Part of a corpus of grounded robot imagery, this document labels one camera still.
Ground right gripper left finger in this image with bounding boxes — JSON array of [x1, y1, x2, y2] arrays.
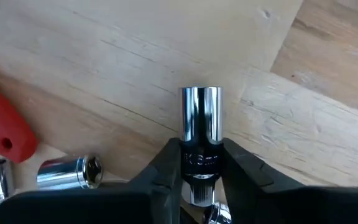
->
[[0, 138, 196, 224]]

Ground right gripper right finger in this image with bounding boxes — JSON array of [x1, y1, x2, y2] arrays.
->
[[221, 138, 358, 224]]

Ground long chrome socket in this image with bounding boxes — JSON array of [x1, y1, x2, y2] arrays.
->
[[180, 86, 224, 208]]

